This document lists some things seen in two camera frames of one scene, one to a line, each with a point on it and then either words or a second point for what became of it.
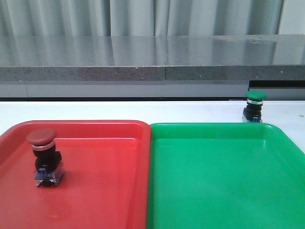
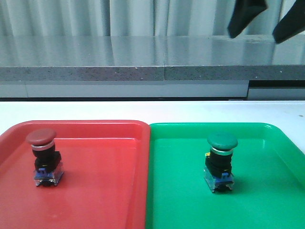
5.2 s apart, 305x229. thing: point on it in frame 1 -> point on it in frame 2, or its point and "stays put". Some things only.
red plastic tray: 106,182 stays put
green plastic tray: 224,175 stays put
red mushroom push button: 49,167 stays put
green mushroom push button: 252,112 -> 218,171
